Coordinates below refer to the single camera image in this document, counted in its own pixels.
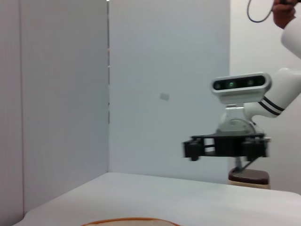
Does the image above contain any beige orange-trimmed food bag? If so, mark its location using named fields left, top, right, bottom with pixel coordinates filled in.
left=81, top=217, right=182, bottom=226

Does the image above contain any white sleeved person forearm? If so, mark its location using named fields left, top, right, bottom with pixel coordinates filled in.
left=281, top=15, right=301, bottom=60

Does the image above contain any brown lidded beige container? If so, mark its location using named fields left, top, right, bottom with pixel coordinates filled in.
left=228, top=169, right=270, bottom=190

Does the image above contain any person hand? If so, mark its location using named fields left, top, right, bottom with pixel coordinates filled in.
left=272, top=0, right=298, bottom=30

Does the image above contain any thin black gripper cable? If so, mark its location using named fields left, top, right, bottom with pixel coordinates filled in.
left=234, top=156, right=258, bottom=173

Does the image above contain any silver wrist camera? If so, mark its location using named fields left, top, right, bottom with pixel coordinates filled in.
left=210, top=73, right=272, bottom=105

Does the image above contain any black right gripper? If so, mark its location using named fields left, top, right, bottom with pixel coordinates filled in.
left=182, top=132, right=271, bottom=162

